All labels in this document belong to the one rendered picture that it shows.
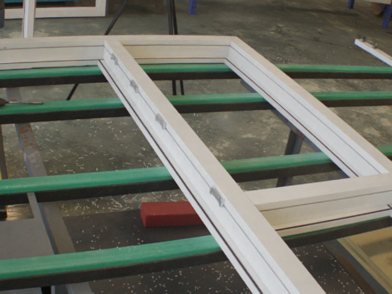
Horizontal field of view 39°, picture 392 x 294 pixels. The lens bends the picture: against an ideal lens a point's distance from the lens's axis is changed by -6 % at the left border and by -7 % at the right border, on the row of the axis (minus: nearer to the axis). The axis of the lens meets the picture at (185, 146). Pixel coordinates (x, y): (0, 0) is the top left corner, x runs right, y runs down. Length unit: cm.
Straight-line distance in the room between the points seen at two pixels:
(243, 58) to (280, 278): 102
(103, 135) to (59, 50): 151
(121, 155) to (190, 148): 182
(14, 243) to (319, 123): 83
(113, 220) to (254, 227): 61
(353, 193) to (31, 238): 63
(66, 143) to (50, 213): 193
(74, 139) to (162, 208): 163
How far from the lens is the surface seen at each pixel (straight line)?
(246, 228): 98
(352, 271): 203
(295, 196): 109
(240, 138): 334
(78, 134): 314
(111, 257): 97
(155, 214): 149
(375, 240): 159
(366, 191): 120
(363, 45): 258
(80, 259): 96
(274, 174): 134
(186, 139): 120
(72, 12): 511
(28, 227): 104
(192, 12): 561
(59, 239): 106
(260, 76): 171
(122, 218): 153
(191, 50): 182
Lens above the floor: 149
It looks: 28 degrees down
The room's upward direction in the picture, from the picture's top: 9 degrees clockwise
